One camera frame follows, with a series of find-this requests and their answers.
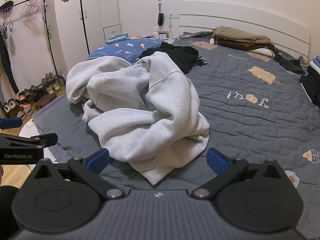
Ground black hairbrush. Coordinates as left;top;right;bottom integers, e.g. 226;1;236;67
157;2;165;27

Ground dark crumpled garments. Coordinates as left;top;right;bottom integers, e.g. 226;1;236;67
274;52;307;74

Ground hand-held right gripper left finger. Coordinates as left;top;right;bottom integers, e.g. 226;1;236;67
32;148;125;200

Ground hanging dark clothes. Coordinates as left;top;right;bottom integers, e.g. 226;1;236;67
0;32;20;95

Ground black hat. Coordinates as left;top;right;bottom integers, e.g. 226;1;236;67
0;0;14;12

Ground row of shoes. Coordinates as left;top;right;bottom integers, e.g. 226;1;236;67
3;71;62;120

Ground grey quilted bedspread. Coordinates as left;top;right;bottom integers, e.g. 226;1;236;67
32;31;320;240

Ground black shoe rack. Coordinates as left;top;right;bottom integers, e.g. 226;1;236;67
2;74;67;119

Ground white folded garment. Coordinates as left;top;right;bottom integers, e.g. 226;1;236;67
246;47;275;57

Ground stack of khaki folded clothes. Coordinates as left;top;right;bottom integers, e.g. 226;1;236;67
211;26;275;52

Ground white printed mattress cover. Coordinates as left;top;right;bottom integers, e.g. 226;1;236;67
17;119;68;170

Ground white wardrobe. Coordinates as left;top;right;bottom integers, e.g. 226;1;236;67
41;0;122;63

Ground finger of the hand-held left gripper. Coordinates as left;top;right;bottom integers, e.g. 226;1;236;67
0;132;58;149
0;117;23;130

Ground white headboard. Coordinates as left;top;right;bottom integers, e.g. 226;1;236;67
179;1;310;60

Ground black clothes rack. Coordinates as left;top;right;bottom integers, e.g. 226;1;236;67
0;0;60;80

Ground stack of dark folded clothes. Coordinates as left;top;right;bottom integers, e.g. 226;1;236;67
299;55;320;105

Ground light grey hoodie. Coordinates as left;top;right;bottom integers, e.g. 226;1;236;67
66;51;210;185

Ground black clothes pile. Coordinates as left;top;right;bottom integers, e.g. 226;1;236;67
138;42;208;75

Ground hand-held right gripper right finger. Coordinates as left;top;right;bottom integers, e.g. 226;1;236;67
192;148;292;199

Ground row of pink hangers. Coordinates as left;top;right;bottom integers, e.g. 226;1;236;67
19;0;45;18

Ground blue patterned pillow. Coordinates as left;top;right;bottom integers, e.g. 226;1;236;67
87;36;163;62

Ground teal zigzag cloth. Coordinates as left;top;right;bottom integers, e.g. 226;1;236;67
106;32;129;44

